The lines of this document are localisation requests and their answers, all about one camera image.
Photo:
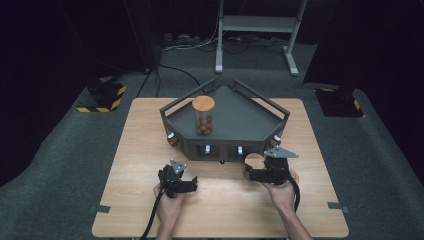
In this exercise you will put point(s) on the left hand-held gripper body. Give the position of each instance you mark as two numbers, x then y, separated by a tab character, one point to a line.
170	181

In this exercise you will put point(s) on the black base with striped edge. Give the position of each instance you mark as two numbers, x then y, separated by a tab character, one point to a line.
338	103
106	95

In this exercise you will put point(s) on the person's left hand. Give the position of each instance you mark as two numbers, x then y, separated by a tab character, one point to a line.
168	210

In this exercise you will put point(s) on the grey metal stand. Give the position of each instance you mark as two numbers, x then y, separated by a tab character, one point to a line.
258	24

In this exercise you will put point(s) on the grey tape strip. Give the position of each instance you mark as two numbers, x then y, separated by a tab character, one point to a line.
337	206
100	209

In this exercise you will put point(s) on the person's right hand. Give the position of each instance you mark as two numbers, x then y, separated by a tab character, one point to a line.
283	198

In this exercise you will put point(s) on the dark grey corner shelf rack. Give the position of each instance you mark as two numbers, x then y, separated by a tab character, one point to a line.
243	116

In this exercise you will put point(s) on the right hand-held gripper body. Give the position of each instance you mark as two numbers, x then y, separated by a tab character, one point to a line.
276	170

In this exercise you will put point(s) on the heap of brown round nuts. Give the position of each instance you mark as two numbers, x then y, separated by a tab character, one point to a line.
204	126

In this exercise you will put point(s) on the black power strip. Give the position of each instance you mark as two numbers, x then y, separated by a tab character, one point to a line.
181	39

